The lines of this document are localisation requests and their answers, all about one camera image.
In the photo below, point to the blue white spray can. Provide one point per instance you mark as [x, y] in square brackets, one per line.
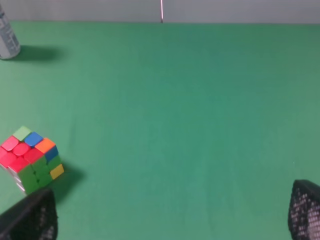
[9, 44]

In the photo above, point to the multicoloured puzzle cube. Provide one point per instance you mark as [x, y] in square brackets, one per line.
[32, 161]

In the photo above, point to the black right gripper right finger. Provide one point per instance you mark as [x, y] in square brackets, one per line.
[304, 210]

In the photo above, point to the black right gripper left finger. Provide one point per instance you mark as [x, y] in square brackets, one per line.
[32, 218]

